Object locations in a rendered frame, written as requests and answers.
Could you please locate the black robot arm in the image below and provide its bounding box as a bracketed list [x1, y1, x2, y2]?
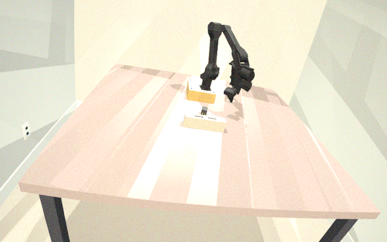
[200, 22, 255, 92]

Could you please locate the black two-prong plug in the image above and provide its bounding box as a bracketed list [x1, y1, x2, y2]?
[201, 106, 208, 115]

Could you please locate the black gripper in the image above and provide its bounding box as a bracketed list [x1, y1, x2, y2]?
[224, 75, 242, 102]

